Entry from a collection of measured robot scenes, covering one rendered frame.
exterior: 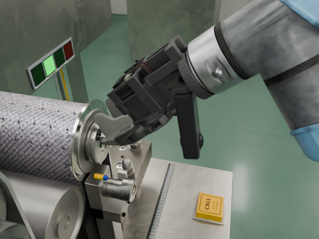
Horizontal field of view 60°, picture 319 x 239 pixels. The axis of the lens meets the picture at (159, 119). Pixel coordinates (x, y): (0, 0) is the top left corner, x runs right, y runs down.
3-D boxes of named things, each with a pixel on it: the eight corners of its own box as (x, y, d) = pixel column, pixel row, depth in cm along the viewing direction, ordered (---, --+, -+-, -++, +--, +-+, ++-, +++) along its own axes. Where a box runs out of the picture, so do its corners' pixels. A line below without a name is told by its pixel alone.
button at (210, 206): (221, 223, 75) (222, 217, 74) (195, 217, 76) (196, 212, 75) (222, 201, 80) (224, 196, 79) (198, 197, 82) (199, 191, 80)
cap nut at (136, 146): (139, 151, 78) (138, 140, 76) (126, 150, 79) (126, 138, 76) (143, 143, 81) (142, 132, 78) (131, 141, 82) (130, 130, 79)
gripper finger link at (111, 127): (81, 121, 45) (120, 94, 41) (106, 145, 47) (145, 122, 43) (72, 133, 43) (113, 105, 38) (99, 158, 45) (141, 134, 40)
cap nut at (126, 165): (132, 178, 71) (130, 165, 68) (118, 175, 71) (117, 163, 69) (136, 167, 74) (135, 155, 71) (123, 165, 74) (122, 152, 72)
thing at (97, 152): (102, 170, 50) (89, 151, 44) (91, 168, 50) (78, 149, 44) (115, 135, 54) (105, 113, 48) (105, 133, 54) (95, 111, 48)
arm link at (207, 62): (247, 62, 37) (248, 94, 31) (218, 78, 40) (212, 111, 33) (216, 16, 35) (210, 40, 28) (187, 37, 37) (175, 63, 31)
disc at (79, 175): (69, 196, 43) (74, 103, 41) (66, 195, 43) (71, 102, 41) (106, 167, 58) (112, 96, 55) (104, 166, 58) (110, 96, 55)
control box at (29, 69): (34, 90, 82) (28, 68, 78) (32, 89, 82) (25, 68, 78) (75, 55, 101) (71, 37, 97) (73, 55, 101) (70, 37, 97)
